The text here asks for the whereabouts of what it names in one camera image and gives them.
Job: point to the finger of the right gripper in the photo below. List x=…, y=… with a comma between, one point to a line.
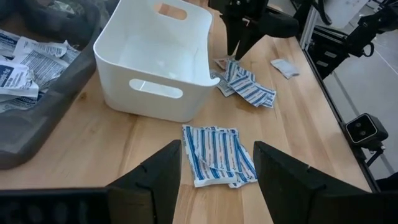
x=233, y=37
x=248, y=40

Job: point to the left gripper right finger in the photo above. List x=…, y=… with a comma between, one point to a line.
x=286, y=180

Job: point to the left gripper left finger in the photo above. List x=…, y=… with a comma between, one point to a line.
x=164, y=174

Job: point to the green print white packet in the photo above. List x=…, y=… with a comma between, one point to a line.
x=66, y=6

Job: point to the orange print white packet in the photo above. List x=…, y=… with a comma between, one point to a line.
x=222, y=63

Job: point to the plain white packet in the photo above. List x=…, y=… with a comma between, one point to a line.
x=284, y=68

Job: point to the blue striped white packet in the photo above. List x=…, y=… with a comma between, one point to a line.
x=252, y=88
x=214, y=155

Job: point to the white plastic bin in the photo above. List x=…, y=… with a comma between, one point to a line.
x=155, y=77

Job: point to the silver aluminium extrusion post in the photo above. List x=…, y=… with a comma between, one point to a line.
x=309, y=28

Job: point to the black slotted rig bracket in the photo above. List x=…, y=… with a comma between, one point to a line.
x=329, y=53

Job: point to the small black depth camera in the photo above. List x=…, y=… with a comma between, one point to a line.
x=365, y=130

